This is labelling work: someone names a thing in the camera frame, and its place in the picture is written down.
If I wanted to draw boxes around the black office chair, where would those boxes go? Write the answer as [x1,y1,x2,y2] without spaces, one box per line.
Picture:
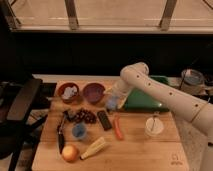
[0,79,50,171]

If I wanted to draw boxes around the blue sponge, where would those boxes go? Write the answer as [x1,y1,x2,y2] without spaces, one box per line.
[105,96,118,111]

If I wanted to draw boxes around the purple bowl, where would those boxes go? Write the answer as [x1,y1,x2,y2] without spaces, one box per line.
[83,83,105,104]

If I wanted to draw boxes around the grey tape roll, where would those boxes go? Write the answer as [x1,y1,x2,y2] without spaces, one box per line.
[181,69,204,86]

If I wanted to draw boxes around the black handled tool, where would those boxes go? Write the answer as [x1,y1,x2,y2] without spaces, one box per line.
[57,110,72,154]

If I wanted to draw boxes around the red-brown bowl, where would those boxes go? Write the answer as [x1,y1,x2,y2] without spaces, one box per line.
[57,82,79,103]

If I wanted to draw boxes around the white cup with stick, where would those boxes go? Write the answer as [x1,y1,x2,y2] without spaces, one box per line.
[145,116,164,136]

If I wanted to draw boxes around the black remote control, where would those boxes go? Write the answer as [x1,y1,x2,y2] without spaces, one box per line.
[97,111,112,131]

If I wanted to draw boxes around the orange carrot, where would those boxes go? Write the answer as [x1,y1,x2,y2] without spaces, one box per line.
[113,115,124,140]

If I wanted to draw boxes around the white crumpled cloth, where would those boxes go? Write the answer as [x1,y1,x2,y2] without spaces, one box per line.
[62,87,77,99]

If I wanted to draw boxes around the bunch of dark grapes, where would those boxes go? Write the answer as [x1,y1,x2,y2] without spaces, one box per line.
[74,109,96,124]

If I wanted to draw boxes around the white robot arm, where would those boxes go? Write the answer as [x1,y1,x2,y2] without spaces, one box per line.
[105,62,213,171]

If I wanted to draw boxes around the green plastic tray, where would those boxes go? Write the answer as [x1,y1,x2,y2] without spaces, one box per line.
[123,75,171,113]

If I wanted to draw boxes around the blue plastic cup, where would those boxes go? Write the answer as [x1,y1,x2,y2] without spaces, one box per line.
[72,123,87,140]

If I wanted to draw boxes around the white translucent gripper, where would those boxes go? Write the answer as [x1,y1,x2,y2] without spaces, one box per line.
[104,79,132,110]

